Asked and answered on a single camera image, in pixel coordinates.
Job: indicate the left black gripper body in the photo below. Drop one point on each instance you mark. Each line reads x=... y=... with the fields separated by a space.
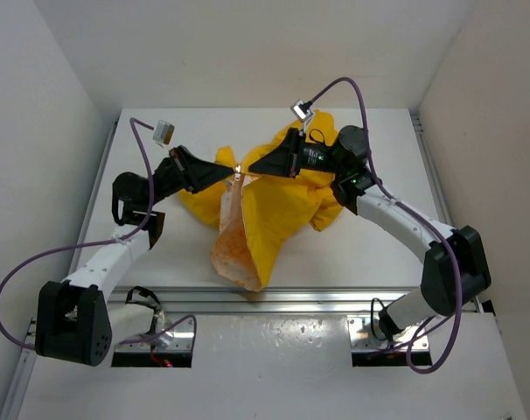
x=166 y=180

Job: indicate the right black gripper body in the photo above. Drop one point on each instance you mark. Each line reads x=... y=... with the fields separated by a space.
x=317 y=157

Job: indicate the yellow jacket with patterned lining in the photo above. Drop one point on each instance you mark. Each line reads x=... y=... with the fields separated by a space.
x=256 y=214

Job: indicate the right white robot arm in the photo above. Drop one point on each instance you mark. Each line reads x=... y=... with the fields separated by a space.
x=354 y=188

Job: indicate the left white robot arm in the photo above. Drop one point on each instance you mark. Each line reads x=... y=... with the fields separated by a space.
x=73 y=321

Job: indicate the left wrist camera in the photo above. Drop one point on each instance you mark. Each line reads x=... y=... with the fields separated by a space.
x=163 y=132

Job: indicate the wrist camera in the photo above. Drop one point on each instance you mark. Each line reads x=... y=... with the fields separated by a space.
x=302 y=110
x=163 y=132

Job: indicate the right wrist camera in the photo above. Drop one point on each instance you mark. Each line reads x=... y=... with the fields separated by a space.
x=302 y=110

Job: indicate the aluminium rail right side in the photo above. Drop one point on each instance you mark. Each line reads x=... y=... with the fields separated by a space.
x=440 y=197

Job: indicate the aluminium rail front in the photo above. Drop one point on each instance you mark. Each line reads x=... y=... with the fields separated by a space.
x=275 y=300

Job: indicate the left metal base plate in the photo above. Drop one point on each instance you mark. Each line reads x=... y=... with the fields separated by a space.
x=181 y=334

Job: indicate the metal base plate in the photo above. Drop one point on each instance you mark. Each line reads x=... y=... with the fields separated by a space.
x=181 y=334
x=362 y=340

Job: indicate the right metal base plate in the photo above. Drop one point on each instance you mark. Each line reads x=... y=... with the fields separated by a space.
x=362 y=340

